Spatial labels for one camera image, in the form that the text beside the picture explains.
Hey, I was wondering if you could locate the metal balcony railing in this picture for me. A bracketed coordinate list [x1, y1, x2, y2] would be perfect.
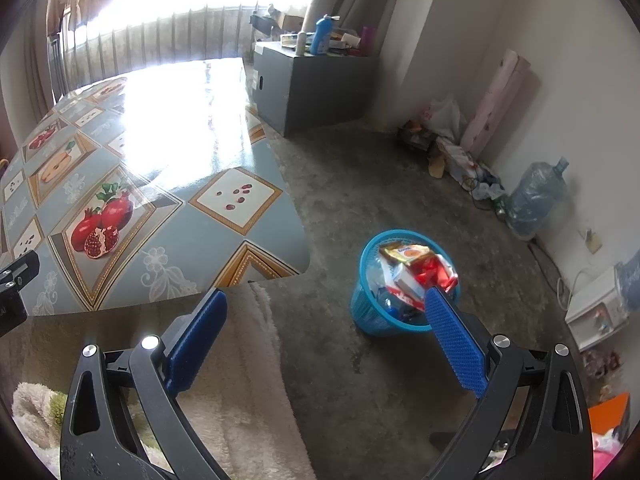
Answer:
[65, 2, 261, 96]

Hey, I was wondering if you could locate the beige plush blanket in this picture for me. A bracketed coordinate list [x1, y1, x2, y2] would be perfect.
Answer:
[10, 282, 318, 480]

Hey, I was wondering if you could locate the black crate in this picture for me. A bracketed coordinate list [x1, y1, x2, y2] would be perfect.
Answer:
[397, 122, 436, 153]

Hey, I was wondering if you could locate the grey cabinet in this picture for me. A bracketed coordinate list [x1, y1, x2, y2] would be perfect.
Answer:
[247, 40, 381, 138]

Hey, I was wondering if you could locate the white patterned bag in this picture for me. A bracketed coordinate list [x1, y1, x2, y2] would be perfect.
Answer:
[436, 136, 483, 183]

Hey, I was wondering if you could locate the pink patterned roll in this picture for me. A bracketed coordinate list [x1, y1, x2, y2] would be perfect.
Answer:
[460, 49, 533, 158]

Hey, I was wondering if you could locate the red wrapper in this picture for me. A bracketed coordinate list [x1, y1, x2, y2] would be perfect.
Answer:
[412, 255, 460, 293]

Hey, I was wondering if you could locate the yellow snack packet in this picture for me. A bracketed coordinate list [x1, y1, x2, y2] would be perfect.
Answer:
[379, 242, 432, 266]

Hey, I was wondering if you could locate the blue bottle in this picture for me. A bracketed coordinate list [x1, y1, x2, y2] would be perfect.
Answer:
[309, 14, 341, 56]

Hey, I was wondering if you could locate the orange box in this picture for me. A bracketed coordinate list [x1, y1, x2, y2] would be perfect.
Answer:
[587, 392, 632, 443]

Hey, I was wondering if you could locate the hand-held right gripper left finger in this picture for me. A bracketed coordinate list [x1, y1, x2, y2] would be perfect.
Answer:
[59, 287, 232, 480]

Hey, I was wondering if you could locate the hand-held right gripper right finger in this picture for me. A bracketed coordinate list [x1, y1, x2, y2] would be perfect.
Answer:
[424, 286, 593, 480]

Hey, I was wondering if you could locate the tangled cable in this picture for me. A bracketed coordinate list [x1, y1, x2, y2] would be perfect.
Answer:
[462, 175, 496, 212]

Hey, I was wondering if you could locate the white appliance on floor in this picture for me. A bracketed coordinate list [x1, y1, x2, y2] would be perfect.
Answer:
[565, 262, 633, 353]

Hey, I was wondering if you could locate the white red paper bag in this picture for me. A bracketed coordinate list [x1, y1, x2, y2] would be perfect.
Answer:
[377, 260, 431, 311]

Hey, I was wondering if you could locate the white plastic bag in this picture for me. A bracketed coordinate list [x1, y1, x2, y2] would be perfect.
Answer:
[425, 94, 468, 143]

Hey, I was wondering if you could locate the large blue water jug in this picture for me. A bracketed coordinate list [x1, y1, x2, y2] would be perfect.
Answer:
[506, 156, 571, 241]

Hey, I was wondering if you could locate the clear plastic bottle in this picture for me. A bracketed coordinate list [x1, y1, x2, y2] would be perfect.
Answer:
[372, 285, 401, 318]

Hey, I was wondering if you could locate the blue plastic mesh basket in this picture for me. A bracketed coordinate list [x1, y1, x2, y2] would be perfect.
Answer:
[350, 229, 461, 337]

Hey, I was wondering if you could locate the white green towel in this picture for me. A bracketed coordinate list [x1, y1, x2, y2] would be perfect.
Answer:
[11, 381, 166, 471]

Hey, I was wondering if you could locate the table with fruit-pattern cloth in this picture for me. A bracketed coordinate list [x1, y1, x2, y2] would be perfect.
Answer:
[0, 57, 313, 317]

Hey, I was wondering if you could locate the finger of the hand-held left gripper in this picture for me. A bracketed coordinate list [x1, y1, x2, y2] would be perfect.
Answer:
[0, 250, 41, 338]

